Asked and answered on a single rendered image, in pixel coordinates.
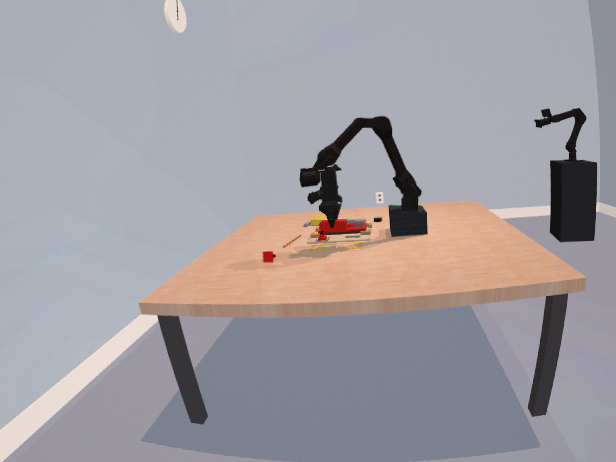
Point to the red cube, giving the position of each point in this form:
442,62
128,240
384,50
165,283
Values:
268,257

